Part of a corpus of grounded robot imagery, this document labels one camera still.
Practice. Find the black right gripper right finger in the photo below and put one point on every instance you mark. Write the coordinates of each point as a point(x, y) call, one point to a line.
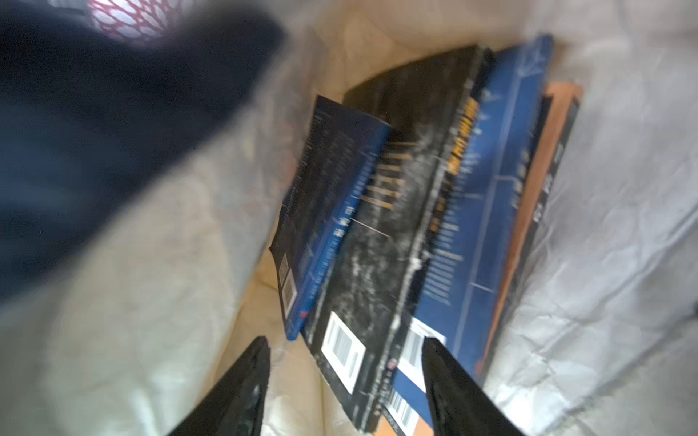
point(457, 404)

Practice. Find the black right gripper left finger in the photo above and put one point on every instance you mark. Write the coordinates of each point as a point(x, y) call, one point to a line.
point(236, 404)

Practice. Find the black book with barcode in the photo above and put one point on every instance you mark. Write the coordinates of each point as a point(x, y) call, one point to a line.
point(356, 329)

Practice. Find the beige canvas tote bag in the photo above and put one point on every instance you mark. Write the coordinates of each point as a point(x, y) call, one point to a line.
point(603, 337)

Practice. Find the blue books in bag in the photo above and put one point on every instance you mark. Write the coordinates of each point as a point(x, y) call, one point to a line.
point(340, 155)

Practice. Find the orange spine book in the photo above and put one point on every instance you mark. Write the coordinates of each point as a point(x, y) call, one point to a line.
point(487, 237)

